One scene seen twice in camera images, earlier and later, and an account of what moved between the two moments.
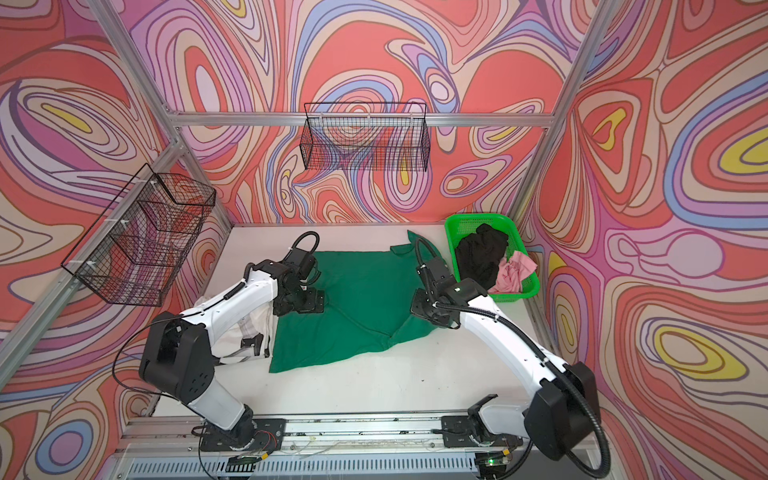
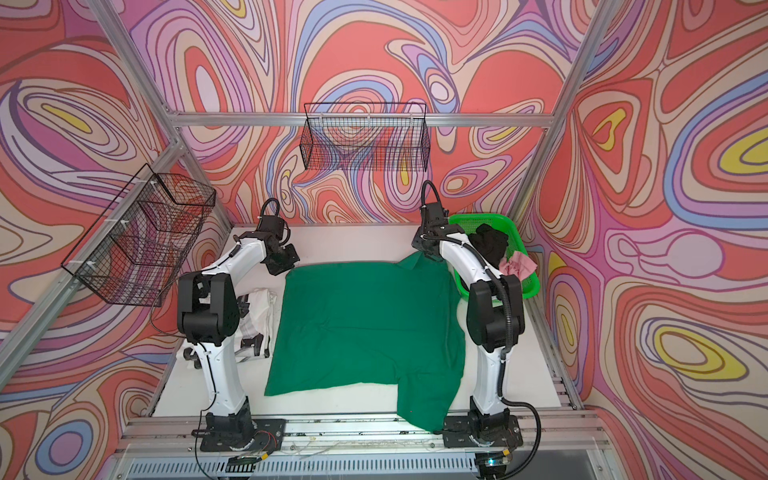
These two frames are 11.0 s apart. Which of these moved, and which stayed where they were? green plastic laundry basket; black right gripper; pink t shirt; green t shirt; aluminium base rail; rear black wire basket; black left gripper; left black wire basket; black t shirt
Moved: black left gripper; green t shirt; black right gripper
Stayed: aluminium base rail; pink t shirt; black t shirt; rear black wire basket; left black wire basket; green plastic laundry basket
